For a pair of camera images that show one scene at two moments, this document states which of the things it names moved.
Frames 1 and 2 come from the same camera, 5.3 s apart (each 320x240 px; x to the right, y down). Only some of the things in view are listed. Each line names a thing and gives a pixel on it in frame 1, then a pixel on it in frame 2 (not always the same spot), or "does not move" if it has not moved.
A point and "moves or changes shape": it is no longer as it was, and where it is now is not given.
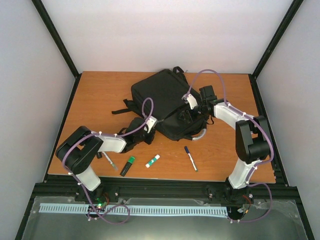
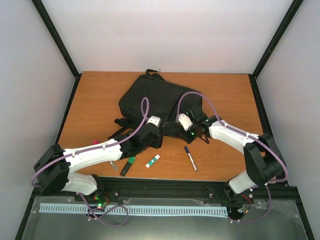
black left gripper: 148,141 to 158,143
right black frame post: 288,17 does not move
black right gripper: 187,116 to 187,138
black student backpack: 160,96 moves or changes shape
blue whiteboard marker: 191,158 does not move
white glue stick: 156,157 does not move
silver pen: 110,161 does not move
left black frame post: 54,33 does not move
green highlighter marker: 127,165 does not move
